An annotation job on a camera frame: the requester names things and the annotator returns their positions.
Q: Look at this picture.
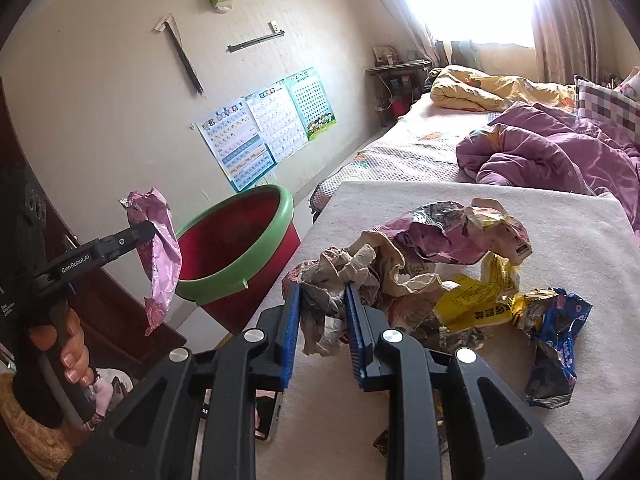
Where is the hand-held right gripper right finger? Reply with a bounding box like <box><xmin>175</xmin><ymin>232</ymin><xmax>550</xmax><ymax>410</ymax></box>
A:
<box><xmin>344</xmin><ymin>282</ymin><xmax>583</xmax><ymax>480</ymax></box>

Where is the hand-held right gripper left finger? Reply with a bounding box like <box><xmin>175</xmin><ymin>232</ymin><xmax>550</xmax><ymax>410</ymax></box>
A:
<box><xmin>57</xmin><ymin>282</ymin><xmax>301</xmax><ymax>480</ymax></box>

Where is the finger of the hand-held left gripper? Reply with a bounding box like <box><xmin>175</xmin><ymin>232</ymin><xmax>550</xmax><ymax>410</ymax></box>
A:
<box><xmin>100</xmin><ymin>221</ymin><xmax>157</xmax><ymax>263</ymax></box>

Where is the grey white wrapper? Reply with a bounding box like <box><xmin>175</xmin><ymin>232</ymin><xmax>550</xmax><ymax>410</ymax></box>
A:
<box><xmin>282</xmin><ymin>245</ymin><xmax>386</xmax><ymax>358</ymax></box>

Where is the pink foil wrapper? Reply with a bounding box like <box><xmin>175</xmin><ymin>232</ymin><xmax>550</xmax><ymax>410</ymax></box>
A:
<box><xmin>119</xmin><ymin>187</ymin><xmax>182</xmax><ymax>337</ymax></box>

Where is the beige printed wrapper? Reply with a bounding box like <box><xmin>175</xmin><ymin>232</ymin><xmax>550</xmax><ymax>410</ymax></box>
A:
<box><xmin>350</xmin><ymin>230</ymin><xmax>461</xmax><ymax>332</ymax></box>

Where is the red bucket with green rim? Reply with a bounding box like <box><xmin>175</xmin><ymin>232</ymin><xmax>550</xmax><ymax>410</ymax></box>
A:
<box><xmin>172</xmin><ymin>184</ymin><xmax>301</xmax><ymax>333</ymax></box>

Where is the yellow wrapper with black print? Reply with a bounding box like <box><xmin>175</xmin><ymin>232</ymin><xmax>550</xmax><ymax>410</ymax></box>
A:
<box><xmin>432</xmin><ymin>252</ymin><xmax>523</xmax><ymax>335</ymax></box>

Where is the pink silver wrapper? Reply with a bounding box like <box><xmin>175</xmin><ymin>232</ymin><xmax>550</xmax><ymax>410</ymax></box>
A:
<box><xmin>392</xmin><ymin>201</ymin><xmax>483</xmax><ymax>266</ymax></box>

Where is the small gold brown wrapper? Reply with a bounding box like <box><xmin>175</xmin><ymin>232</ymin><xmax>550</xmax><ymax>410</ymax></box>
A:
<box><xmin>511</xmin><ymin>287</ymin><xmax>557</xmax><ymax>333</ymax></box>

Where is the pale pink wrapper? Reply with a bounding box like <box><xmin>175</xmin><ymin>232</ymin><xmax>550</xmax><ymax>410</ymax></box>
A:
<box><xmin>465</xmin><ymin>198</ymin><xmax>532</xmax><ymax>264</ymax></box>

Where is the blue wrapper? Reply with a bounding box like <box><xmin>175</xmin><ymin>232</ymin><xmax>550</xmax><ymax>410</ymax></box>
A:
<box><xmin>524</xmin><ymin>287</ymin><xmax>594</xmax><ymax>409</ymax></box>

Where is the person's left hand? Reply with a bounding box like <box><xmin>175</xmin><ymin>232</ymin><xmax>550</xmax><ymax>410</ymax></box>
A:
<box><xmin>27</xmin><ymin>309</ymin><xmax>97</xmax><ymax>389</ymax></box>

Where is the smartphone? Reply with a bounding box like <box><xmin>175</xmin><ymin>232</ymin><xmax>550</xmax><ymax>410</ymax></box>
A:
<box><xmin>253</xmin><ymin>389</ymin><xmax>287</xmax><ymax>443</ymax></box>

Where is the dark crumpled wrapper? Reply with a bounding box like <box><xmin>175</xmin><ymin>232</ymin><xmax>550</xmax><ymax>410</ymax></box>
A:
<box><xmin>414</xmin><ymin>319</ymin><xmax>487</xmax><ymax>357</ymax></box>

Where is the small dark wrapper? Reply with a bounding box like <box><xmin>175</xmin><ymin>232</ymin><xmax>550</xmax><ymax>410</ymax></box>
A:
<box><xmin>372</xmin><ymin>427</ymin><xmax>397</xmax><ymax>459</ymax></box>

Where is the wicker basket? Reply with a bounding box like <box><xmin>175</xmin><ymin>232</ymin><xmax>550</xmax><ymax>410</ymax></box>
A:
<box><xmin>0</xmin><ymin>372</ymin><xmax>77</xmax><ymax>480</ymax></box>

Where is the bed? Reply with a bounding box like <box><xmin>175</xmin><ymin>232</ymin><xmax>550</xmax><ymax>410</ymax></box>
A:
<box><xmin>309</xmin><ymin>89</ymin><xmax>640</xmax><ymax>235</ymax></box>

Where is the cream mat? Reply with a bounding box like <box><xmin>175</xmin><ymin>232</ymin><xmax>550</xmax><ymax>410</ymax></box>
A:
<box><xmin>244</xmin><ymin>180</ymin><xmax>639</xmax><ymax>480</ymax></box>

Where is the dark desk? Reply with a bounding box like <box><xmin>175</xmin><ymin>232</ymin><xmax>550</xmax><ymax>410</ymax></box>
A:
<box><xmin>364</xmin><ymin>57</ymin><xmax>434</xmax><ymax>127</ymax></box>

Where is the purple quilt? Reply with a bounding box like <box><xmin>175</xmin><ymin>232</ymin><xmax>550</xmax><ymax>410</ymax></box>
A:
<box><xmin>455</xmin><ymin>101</ymin><xmax>640</xmax><ymax>235</ymax></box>

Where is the yellow quilt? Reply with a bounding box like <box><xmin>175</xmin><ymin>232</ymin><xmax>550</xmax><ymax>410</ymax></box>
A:
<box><xmin>430</xmin><ymin>65</ymin><xmax>579</xmax><ymax>114</ymax></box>

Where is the brown patterned curtain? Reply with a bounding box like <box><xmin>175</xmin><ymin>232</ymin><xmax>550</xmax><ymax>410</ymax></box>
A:
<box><xmin>529</xmin><ymin>0</ymin><xmax>610</xmax><ymax>86</ymax></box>
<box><xmin>350</xmin><ymin>0</ymin><xmax>443</xmax><ymax>67</ymax></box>

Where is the checked pillow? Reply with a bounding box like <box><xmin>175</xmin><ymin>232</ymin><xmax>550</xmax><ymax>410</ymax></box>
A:
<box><xmin>573</xmin><ymin>74</ymin><xmax>640</xmax><ymax>149</ymax></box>

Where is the pink pillow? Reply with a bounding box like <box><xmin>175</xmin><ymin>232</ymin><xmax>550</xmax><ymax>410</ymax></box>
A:
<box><xmin>616</xmin><ymin>66</ymin><xmax>640</xmax><ymax>97</ymax></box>

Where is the blue bordered wall poster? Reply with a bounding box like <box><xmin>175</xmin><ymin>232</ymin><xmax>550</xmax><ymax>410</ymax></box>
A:
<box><xmin>193</xmin><ymin>104</ymin><xmax>277</xmax><ymax>194</ymax></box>

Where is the white chart wall poster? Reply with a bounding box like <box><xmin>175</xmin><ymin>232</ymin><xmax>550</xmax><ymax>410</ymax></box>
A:
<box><xmin>245</xmin><ymin>85</ymin><xmax>311</xmax><ymax>164</ymax></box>

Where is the long black wall rail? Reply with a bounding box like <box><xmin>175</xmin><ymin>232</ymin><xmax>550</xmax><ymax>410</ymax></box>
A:
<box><xmin>153</xmin><ymin>13</ymin><xmax>205</xmax><ymax>97</ymax></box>

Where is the green grid wall poster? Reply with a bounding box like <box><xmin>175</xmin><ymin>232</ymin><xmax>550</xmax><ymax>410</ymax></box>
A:
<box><xmin>285</xmin><ymin>66</ymin><xmax>337</xmax><ymax>142</ymax></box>

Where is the short black wall rail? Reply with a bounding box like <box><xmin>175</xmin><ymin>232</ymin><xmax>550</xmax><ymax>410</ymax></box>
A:
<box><xmin>227</xmin><ymin>21</ymin><xmax>286</xmax><ymax>54</ymax></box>

